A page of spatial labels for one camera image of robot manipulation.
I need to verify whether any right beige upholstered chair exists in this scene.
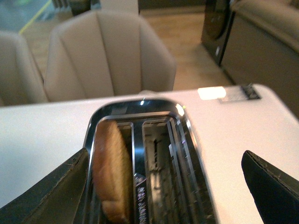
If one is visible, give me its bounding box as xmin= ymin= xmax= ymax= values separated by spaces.
xmin=44 ymin=10 xmax=176 ymax=102

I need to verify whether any slice of brown bread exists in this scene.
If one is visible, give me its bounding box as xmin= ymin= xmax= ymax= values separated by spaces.
xmin=93 ymin=120 xmax=134 ymax=224

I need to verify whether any dark washing machine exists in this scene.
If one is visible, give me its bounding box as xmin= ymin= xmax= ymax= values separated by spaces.
xmin=201 ymin=0 xmax=233 ymax=65

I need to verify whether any beige sofa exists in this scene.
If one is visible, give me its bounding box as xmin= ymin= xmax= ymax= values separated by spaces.
xmin=221 ymin=0 xmax=299 ymax=116

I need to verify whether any table label card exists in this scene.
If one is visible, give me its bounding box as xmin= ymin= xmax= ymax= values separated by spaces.
xmin=218 ymin=84 xmax=262 ymax=103

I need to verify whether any beige upholstered chair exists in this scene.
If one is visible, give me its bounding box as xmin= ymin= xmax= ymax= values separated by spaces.
xmin=0 ymin=31 xmax=49 ymax=106
xmin=44 ymin=10 xmax=176 ymax=102

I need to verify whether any white two-slot toaster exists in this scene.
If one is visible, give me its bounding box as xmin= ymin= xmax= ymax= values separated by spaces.
xmin=84 ymin=98 xmax=218 ymax=224

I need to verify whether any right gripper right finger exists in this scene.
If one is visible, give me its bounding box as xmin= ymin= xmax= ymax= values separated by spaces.
xmin=241 ymin=150 xmax=299 ymax=224

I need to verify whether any left beige upholstered chair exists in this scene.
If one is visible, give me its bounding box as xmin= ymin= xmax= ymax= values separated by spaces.
xmin=0 ymin=31 xmax=49 ymax=106

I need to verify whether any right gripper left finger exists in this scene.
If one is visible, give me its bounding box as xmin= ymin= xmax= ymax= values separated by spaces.
xmin=0 ymin=148 xmax=89 ymax=224

